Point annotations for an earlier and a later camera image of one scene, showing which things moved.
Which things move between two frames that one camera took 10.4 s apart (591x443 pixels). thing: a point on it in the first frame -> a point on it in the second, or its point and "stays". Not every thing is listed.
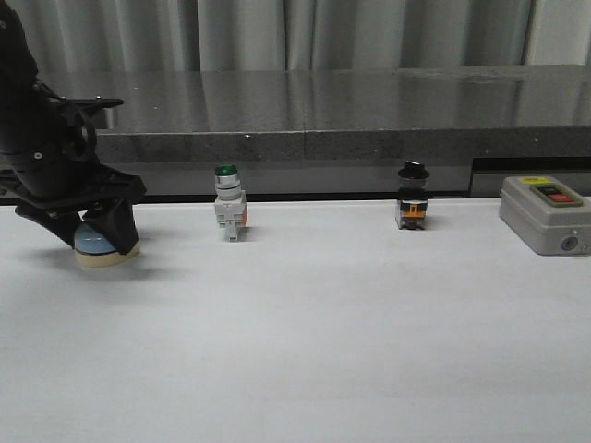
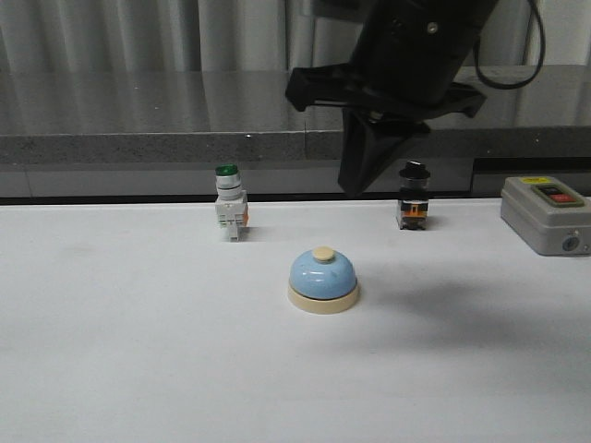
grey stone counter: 343,132 stays
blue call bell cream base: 92,251 -> 323,281
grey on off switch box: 550,217 stays
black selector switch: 413,197 stays
